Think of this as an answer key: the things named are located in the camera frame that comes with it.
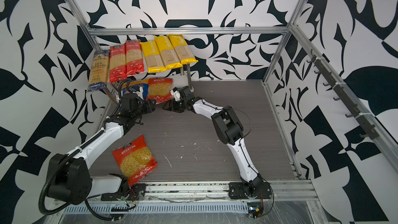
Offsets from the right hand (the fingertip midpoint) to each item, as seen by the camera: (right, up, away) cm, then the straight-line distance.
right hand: (164, 106), depth 94 cm
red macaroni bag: (-5, +11, +8) cm, 14 cm away
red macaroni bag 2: (-12, -26, -13) cm, 32 cm away
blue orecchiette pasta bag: (-16, +15, +9) cm, 24 cm away
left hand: (-6, +5, -8) cm, 12 cm away
